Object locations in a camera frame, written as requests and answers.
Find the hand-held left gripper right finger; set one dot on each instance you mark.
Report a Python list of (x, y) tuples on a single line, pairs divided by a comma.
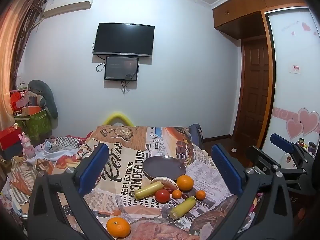
[(226, 170)]

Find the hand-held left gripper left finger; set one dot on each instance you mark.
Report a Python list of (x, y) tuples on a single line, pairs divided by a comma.
[(95, 166)]

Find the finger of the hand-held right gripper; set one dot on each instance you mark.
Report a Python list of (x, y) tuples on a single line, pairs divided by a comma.
[(282, 141), (260, 158)]

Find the small tangerine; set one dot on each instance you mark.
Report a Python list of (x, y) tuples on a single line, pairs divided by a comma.
[(200, 195), (177, 194)]

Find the large orange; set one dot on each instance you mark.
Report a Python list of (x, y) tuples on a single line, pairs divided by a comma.
[(185, 182), (118, 227)]

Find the small dark red fruit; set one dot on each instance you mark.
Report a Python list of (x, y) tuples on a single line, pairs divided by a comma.
[(185, 195), (170, 191)]

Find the yellow-green sugarcane piece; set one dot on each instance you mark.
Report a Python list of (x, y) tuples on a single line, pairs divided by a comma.
[(182, 207), (147, 190)]

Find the dark purple plate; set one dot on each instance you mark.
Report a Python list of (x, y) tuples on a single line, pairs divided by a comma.
[(164, 168)]

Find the bread slice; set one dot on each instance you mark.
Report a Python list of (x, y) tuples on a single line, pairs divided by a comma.
[(162, 181)]

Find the red tomato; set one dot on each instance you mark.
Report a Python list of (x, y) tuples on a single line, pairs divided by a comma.
[(162, 195)]

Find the white box with sticker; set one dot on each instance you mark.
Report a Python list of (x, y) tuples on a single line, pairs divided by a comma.
[(287, 159)]

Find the dark lidded jar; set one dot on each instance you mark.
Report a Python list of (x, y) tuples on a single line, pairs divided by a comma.
[(311, 146)]

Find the newspaper print tablecloth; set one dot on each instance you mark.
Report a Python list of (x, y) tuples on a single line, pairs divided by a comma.
[(125, 155)]

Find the black and white checkered cloth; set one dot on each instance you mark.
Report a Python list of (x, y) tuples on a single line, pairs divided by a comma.
[(66, 141)]

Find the white crumpled cloth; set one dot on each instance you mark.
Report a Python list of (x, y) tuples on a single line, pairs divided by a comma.
[(50, 152)]

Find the dark blue chair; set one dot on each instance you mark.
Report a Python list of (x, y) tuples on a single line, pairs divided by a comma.
[(196, 132)]

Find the white heart-print sliding door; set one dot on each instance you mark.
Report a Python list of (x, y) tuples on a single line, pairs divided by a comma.
[(292, 85)]

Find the brown wooden door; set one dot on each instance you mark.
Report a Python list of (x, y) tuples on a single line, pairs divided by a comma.
[(252, 90)]

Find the pink bunny figure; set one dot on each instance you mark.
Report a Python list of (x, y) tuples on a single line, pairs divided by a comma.
[(28, 147)]

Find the green patterned box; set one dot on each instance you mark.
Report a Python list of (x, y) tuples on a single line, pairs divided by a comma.
[(37, 125)]

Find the orange cardboard box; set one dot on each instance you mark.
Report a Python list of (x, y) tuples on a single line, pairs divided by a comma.
[(31, 110)]

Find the grey shark plush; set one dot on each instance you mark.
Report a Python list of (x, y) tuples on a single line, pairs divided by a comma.
[(43, 93)]

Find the red box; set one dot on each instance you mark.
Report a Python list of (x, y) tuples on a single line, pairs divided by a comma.
[(10, 135)]

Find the orange curtain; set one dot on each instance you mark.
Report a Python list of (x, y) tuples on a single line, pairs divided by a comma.
[(10, 55)]

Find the brown wooden wardrobe cabinet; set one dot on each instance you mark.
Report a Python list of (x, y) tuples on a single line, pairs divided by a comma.
[(240, 7)]

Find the white air conditioner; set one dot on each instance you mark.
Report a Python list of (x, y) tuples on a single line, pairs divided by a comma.
[(67, 3)]

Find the brown patterned curtain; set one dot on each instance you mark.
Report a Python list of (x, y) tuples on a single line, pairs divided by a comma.
[(36, 7)]

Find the red wall sticker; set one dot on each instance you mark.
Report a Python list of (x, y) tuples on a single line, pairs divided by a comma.
[(295, 68)]

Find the small black wall monitor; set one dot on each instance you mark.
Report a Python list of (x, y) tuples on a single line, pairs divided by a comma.
[(121, 68)]

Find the black wall television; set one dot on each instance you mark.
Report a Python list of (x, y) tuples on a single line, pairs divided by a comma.
[(123, 39)]

